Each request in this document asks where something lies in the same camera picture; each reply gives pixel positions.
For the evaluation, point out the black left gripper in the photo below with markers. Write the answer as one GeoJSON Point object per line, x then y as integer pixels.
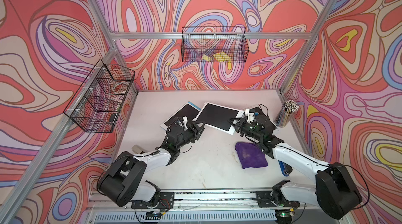
{"type": "Point", "coordinates": [194, 133]}

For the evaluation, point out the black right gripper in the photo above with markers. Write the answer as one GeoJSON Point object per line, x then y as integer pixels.
{"type": "Point", "coordinates": [240, 122]}

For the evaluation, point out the blue white drawing tablet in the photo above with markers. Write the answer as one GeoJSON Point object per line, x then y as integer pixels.
{"type": "Point", "coordinates": [188, 110]}

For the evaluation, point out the purple microfiber cloth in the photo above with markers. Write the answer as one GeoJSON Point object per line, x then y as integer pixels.
{"type": "Point", "coordinates": [250, 156]}

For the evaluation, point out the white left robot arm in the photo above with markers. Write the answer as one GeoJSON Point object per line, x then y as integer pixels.
{"type": "Point", "coordinates": [122, 181]}

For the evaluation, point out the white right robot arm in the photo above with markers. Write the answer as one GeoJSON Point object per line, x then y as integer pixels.
{"type": "Point", "coordinates": [332, 187]}

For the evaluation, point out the cup of coloured pencils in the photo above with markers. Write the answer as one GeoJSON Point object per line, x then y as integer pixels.
{"type": "Point", "coordinates": [288, 110]}

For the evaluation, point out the blue black tape roll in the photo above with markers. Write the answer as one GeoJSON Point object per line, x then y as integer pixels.
{"type": "Point", "coordinates": [286, 169]}

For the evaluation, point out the yellow cloth in basket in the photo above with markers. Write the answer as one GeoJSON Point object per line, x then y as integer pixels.
{"type": "Point", "coordinates": [217, 57]}

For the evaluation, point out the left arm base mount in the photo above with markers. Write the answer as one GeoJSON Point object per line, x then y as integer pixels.
{"type": "Point", "coordinates": [149, 196]}

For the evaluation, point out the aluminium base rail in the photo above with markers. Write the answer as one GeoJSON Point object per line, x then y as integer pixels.
{"type": "Point", "coordinates": [209, 206]}

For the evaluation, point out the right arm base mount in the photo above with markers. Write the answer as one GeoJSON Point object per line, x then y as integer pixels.
{"type": "Point", "coordinates": [274, 197]}

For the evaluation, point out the black wire basket back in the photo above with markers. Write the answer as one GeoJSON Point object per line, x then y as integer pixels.
{"type": "Point", "coordinates": [208, 40]}

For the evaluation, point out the black wire basket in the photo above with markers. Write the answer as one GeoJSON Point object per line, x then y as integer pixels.
{"type": "Point", "coordinates": [97, 104]}
{"type": "Point", "coordinates": [208, 40]}

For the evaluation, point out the black wire basket left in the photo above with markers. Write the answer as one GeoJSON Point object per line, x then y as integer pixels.
{"type": "Point", "coordinates": [97, 104]}

